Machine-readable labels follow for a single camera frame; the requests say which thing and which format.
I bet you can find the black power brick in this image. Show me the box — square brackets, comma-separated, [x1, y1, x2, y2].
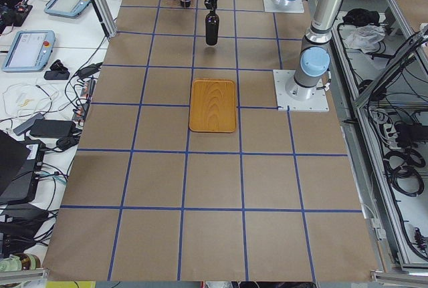
[29, 119, 76, 138]

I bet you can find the aluminium frame post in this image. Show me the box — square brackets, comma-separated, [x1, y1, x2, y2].
[75, 0, 118, 38]

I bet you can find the wooden tray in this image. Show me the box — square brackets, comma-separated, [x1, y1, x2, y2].
[189, 78, 237, 133]

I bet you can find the black laptop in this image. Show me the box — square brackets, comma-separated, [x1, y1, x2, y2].
[1, 132, 45, 205]

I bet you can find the black cloth bundle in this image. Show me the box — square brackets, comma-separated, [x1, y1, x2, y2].
[342, 8, 380, 27]

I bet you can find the white crumpled cloth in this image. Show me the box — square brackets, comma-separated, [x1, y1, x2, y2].
[344, 25, 385, 53]

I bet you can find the upper teach pendant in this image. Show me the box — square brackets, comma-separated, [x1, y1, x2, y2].
[44, 0, 90, 18]

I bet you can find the lower teach pendant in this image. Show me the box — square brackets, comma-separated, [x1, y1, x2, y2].
[1, 30, 56, 73]

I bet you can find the teach pendant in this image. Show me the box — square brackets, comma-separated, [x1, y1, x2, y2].
[44, 0, 90, 18]
[1, 30, 56, 73]

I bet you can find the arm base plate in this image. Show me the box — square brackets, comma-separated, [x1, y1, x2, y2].
[263, 0, 304, 13]
[273, 69, 329, 112]

